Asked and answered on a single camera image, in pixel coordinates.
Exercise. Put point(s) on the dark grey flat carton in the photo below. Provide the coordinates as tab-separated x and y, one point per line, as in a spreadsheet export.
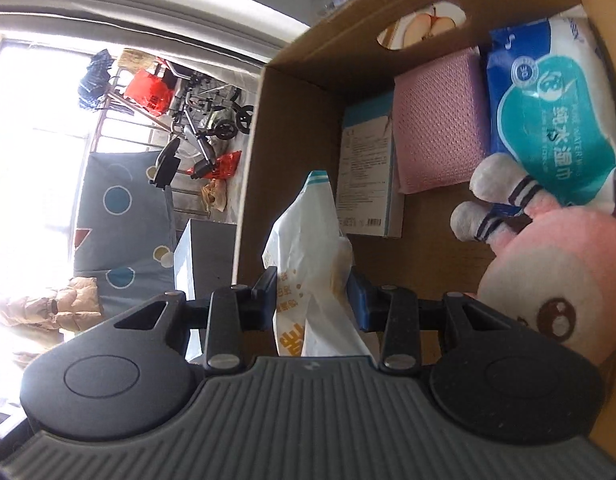
213	250

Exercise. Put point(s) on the brown cardboard box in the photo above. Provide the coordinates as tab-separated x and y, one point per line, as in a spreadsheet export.
438	235

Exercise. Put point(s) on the pink mesh sponge pad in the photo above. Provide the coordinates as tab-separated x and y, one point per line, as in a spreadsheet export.
438	125

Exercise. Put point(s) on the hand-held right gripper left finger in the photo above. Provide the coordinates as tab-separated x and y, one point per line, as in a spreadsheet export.
265	305

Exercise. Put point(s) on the white packet with orange print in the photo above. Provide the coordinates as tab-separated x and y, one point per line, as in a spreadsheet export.
308	260

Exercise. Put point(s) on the blue wet wipes pack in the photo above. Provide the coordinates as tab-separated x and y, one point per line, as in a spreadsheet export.
548	110

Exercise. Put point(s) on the pink plush toy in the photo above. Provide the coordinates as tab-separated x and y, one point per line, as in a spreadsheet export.
553	270

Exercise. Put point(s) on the white and blue box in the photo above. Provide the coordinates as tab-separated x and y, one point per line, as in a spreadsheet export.
368	170

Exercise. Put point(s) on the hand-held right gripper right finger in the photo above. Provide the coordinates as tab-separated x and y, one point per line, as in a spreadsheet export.
357	305

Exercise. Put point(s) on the blue bedding with circles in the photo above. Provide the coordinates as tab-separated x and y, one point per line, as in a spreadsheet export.
123	220

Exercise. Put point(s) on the beige padded jacket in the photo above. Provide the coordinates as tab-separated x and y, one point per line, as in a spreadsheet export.
48	305

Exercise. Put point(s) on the red plastic bag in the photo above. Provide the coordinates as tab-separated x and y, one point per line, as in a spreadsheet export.
148	91

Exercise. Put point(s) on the dark blue hanging garment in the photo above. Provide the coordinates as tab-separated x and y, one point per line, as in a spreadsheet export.
95	80

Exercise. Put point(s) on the wheelchair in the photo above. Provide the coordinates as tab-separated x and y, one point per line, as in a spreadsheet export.
203	110

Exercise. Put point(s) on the crumpled red bag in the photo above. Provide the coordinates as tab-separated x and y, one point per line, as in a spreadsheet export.
223	166

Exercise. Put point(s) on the black seat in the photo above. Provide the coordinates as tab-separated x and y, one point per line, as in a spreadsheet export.
168	160

